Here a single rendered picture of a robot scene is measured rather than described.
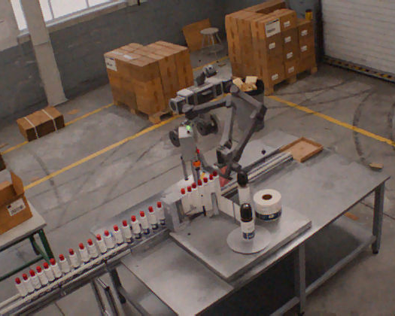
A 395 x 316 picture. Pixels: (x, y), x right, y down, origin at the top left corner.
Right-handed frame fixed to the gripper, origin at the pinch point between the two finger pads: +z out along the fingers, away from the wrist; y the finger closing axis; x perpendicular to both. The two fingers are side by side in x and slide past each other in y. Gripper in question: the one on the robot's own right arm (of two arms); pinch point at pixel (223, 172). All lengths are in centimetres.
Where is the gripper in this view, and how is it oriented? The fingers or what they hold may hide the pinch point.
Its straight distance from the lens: 377.4
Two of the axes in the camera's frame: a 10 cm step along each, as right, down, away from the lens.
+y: 7.7, -4.1, 4.9
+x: -6.3, -3.1, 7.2
